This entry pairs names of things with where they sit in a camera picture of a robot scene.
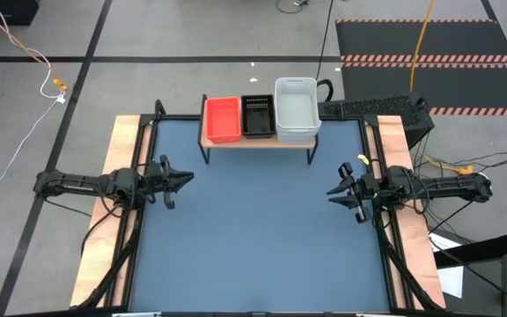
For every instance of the white plastic bin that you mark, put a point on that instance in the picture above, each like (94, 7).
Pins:
(297, 140)
(296, 105)

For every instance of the wooden side board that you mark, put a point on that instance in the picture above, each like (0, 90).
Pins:
(112, 149)
(394, 136)

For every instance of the black hazard-striped floor mat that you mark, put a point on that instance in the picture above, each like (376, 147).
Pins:
(434, 39)

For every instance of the orange slotted plastic basket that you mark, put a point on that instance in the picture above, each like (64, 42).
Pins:
(225, 141)
(222, 116)

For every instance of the black slotted plastic basket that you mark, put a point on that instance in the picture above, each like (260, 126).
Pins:
(259, 136)
(258, 119)

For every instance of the black table frame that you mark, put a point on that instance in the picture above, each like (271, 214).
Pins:
(174, 117)

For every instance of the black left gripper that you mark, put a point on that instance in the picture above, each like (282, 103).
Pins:
(156, 180)

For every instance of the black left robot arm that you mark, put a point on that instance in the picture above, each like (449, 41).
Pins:
(82, 182)

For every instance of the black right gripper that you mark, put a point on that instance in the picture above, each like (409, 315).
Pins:
(368, 189)

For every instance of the yellow tag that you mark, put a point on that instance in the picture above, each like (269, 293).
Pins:
(363, 159)

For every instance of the black box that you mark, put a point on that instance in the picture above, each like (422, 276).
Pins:
(7, 11)

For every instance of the wooden shelf with black frame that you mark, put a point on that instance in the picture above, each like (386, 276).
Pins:
(253, 142)

